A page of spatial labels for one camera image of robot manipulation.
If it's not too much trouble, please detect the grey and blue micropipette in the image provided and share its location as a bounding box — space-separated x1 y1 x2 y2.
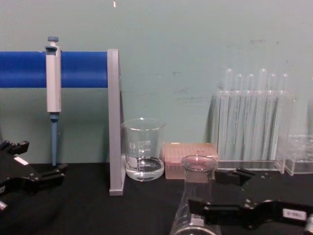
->
45 36 63 167

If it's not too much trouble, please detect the grey stand with blue bar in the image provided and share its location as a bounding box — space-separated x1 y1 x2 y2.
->
0 48 126 197

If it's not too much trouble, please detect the clear plastic tube rack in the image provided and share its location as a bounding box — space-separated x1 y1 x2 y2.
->
285 134 313 176

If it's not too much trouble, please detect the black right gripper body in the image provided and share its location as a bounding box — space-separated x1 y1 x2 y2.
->
242 199 313 230

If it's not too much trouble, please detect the clear glass beaker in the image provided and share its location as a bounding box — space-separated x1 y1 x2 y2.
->
121 117 167 182

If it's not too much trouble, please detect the pink pipette tip box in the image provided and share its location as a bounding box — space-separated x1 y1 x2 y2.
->
162 142 220 180

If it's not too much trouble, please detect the black table cloth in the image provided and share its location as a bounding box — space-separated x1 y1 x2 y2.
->
0 160 313 235

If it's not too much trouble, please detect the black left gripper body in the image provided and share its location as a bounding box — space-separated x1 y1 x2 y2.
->
0 151 34 197

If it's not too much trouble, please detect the clear glass conical flask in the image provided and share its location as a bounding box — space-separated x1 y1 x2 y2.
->
171 154 222 235

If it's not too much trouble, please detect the clear acrylic pipette rack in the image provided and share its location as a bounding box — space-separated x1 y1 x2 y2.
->
216 90 298 175

